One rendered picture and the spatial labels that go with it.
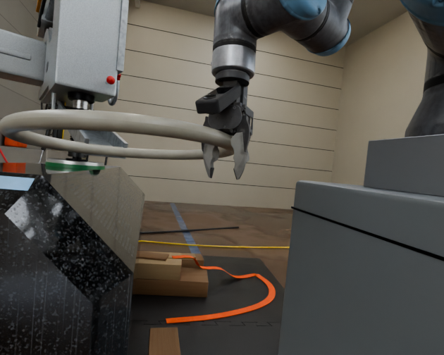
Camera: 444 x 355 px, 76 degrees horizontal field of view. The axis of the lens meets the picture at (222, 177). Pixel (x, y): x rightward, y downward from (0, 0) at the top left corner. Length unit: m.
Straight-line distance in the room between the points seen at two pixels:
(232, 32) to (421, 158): 0.39
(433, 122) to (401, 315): 0.28
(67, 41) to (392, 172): 1.13
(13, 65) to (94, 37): 0.71
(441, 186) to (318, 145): 6.74
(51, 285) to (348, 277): 0.59
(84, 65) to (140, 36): 5.29
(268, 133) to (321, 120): 1.40
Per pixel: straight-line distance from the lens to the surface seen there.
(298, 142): 6.93
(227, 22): 0.62
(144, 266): 1.91
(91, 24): 1.32
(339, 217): 0.49
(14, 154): 4.12
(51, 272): 0.74
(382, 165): 0.56
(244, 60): 0.60
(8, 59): 1.91
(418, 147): 0.52
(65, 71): 1.24
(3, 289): 0.79
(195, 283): 1.93
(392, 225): 0.42
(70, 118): 0.47
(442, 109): 0.54
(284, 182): 6.78
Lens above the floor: 0.86
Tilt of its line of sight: 2 degrees down
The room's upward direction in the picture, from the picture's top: 5 degrees clockwise
